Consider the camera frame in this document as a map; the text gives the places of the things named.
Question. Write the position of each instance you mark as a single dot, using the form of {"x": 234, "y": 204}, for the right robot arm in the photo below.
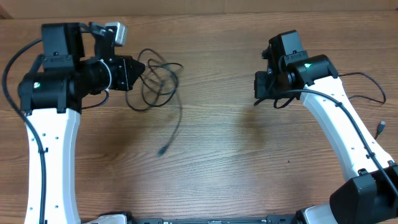
{"x": 369, "y": 193}

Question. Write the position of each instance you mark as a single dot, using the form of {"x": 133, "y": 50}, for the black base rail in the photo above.
{"x": 126, "y": 217}

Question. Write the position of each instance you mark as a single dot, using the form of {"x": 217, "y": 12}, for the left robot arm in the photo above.
{"x": 78, "y": 60}

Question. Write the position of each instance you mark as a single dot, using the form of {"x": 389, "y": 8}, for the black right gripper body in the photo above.
{"x": 268, "y": 86}

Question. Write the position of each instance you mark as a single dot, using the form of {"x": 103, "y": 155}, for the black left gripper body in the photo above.
{"x": 120, "y": 73}

